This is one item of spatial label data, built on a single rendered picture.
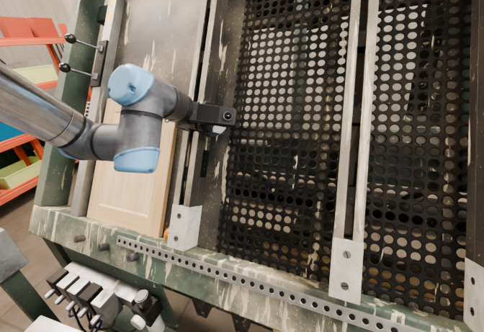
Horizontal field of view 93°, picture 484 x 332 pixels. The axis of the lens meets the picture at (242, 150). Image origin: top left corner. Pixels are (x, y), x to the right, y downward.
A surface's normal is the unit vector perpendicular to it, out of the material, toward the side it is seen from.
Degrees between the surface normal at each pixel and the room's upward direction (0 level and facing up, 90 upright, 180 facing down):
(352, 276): 57
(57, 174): 90
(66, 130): 105
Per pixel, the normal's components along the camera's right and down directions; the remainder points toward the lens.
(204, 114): 0.11, -0.13
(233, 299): -0.39, -0.13
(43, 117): 0.79, 0.40
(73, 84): 0.91, 0.07
